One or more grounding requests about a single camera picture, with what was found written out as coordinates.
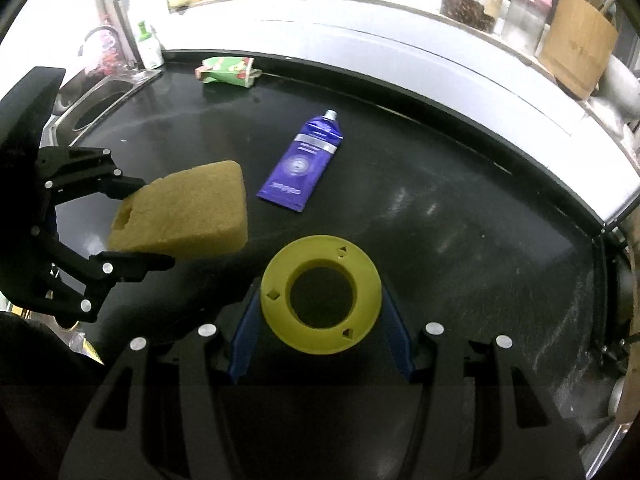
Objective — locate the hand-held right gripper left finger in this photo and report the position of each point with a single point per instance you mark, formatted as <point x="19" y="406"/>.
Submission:
<point x="245" y="340"/>

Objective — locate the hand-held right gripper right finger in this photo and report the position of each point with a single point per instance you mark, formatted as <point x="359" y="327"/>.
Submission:
<point x="397" y="335"/>

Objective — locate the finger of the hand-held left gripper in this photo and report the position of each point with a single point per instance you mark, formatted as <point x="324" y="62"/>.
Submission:
<point x="85" y="170"/>
<point x="110" y="270"/>

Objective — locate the yellow sponge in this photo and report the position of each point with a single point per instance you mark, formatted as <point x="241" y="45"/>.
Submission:
<point x="190" y="210"/>

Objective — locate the red label bottle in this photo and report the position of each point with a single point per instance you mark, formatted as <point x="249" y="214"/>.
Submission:
<point x="110" y="55"/>

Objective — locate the white soap bottle green cap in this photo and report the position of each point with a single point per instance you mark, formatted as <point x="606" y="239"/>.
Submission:
<point x="150" y="52"/>

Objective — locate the steel faucet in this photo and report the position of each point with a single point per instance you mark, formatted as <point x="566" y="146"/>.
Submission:
<point x="95" y="32"/>

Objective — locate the crushed green paper cup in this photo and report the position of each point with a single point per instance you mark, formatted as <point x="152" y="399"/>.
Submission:
<point x="227" y="70"/>

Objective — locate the purple tube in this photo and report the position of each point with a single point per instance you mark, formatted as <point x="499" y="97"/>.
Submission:
<point x="305" y="160"/>

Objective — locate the grey metal vessel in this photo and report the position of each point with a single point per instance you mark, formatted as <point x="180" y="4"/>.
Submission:
<point x="620" y="85"/>

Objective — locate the wooden utensil holder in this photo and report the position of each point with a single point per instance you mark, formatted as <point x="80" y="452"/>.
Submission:
<point x="575" y="45"/>

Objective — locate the pink baby bottle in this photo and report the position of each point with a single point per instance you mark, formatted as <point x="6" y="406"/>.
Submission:
<point x="525" y="15"/>

